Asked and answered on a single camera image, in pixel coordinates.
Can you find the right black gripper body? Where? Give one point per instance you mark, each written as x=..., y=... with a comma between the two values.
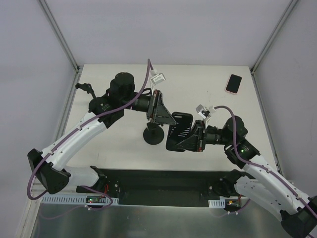
x=201, y=136

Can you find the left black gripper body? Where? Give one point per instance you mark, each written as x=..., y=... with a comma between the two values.
x=153, y=106

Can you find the black round-base phone stand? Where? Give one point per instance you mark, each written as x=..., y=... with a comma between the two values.
x=153, y=134

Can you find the black case smartphone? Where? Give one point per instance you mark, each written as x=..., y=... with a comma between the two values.
x=179, y=132

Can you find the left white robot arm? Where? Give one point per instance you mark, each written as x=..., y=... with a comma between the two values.
x=50, y=164

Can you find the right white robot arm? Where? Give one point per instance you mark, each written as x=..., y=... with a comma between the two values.
x=255, y=179

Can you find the black gooseneck phone stand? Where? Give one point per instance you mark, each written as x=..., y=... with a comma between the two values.
x=89, y=96

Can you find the pink case smartphone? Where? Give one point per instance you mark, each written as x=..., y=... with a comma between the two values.
x=233, y=84

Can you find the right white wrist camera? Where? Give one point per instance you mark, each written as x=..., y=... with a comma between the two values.
x=205, y=113

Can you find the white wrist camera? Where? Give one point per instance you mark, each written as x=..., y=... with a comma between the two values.
x=156, y=78
x=205, y=113

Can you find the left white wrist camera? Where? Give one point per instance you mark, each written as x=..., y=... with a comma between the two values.
x=156, y=78

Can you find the right white cable duct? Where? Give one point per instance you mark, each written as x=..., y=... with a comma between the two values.
x=217, y=203

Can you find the white cable duct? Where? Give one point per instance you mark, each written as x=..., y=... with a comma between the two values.
x=217, y=203
x=79, y=200

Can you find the left aluminium frame post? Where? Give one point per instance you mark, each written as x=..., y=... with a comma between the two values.
x=58, y=33

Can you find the aluminium frame post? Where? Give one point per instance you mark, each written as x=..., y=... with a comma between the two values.
x=274, y=34
x=58, y=33

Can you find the left white cable duct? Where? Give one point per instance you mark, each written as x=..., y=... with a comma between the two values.
x=79, y=200

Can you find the right aluminium frame post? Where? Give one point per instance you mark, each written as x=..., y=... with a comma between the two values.
x=274, y=34

